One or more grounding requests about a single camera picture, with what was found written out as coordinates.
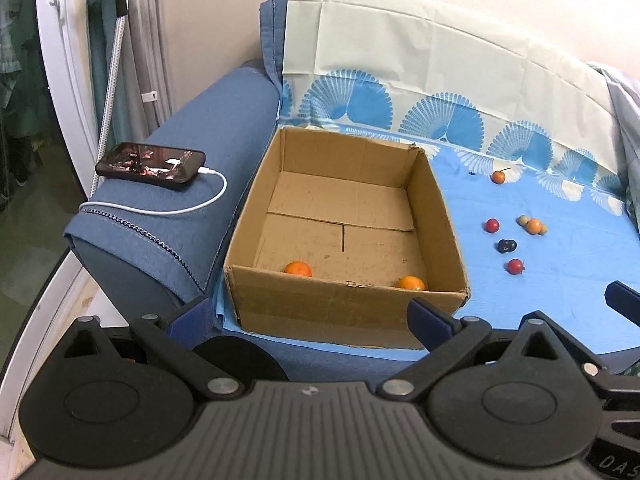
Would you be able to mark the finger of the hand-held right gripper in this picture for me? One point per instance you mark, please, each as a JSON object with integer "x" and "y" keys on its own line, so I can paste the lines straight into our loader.
{"x": 625, "y": 300}

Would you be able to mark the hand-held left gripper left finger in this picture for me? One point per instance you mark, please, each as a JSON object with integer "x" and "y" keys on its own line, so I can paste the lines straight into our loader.
{"x": 187, "y": 319}

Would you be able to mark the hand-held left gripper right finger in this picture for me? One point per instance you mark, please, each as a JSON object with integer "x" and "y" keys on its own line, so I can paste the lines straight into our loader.
{"x": 430, "y": 322}

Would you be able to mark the dark purple plum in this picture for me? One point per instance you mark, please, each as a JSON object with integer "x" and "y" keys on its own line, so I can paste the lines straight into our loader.
{"x": 511, "y": 244}
{"x": 501, "y": 247}

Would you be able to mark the small orange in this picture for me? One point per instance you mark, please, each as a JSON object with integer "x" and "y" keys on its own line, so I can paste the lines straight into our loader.
{"x": 298, "y": 269}
{"x": 411, "y": 283}
{"x": 533, "y": 225}

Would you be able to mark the brown cardboard box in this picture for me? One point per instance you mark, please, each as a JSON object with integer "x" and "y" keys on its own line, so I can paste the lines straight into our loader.
{"x": 345, "y": 220}

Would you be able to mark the blue fan-print cloth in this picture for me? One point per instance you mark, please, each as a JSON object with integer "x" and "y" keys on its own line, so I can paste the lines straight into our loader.
{"x": 550, "y": 280}

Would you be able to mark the blue fabric sofa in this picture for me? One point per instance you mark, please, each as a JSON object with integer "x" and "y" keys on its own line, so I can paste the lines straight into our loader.
{"x": 190, "y": 220}

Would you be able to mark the small red fruit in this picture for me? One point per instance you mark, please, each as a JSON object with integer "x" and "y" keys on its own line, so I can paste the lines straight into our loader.
{"x": 514, "y": 266}
{"x": 492, "y": 225}

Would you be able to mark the orange with stem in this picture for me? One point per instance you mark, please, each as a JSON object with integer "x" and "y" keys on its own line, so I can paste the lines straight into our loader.
{"x": 498, "y": 177}

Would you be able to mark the black smartphone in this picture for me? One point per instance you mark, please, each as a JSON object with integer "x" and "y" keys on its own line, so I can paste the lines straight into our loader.
{"x": 150, "y": 162}

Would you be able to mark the grey patterned blanket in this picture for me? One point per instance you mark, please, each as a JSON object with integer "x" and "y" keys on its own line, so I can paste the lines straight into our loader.
{"x": 625, "y": 120}

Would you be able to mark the white plastic clip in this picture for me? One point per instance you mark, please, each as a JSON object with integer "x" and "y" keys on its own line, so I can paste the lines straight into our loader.
{"x": 149, "y": 95}

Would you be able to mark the grey curtain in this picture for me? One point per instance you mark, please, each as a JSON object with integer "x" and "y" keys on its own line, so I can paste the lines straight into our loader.
{"x": 145, "y": 35}

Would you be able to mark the white window frame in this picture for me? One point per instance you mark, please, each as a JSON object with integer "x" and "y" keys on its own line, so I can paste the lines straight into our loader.
{"x": 62, "y": 60}

